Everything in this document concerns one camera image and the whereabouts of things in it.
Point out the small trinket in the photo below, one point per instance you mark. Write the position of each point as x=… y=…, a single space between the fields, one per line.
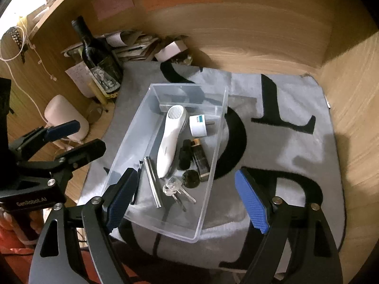
x=183 y=59

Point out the clear plastic storage box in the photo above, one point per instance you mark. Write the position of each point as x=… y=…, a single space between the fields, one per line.
x=183 y=219

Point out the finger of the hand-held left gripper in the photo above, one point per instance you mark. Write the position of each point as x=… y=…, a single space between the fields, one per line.
x=63 y=130
x=86 y=151

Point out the black and gold lighter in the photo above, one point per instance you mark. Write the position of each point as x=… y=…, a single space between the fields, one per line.
x=201 y=159

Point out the grey mat with black letters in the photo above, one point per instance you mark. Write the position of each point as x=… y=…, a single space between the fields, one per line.
x=281 y=153

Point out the dark wine bottle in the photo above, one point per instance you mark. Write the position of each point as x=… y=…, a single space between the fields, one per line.
x=97 y=59

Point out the small white cardboard box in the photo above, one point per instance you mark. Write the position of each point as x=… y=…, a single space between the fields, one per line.
x=170 y=50

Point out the pile of papers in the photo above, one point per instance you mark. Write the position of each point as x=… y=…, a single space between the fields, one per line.
x=133 y=50

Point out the silver metal tube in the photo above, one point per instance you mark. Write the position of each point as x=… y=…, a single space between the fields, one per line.
x=152 y=180

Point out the white cylindrical device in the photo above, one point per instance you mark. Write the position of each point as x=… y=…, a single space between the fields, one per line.
x=65 y=109

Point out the white plug adapter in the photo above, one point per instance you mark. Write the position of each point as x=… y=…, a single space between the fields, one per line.
x=197 y=125

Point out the white handwritten note paper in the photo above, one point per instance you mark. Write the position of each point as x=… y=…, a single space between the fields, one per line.
x=78 y=75

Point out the bunch of keys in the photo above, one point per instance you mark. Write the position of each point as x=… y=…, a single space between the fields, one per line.
x=171 y=188

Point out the white handheld massager device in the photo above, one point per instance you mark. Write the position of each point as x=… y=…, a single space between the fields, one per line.
x=168 y=148

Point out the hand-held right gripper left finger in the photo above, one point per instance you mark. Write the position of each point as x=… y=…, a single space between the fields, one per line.
x=118 y=204

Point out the small black bottle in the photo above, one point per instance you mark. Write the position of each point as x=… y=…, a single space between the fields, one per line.
x=185 y=153

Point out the yellow tube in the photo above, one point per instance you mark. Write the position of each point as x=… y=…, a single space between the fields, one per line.
x=96 y=91

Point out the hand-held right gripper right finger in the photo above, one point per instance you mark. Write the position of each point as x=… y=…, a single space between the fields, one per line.
x=254 y=201

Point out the pink sticky note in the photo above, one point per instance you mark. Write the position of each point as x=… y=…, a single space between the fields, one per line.
x=112 y=1

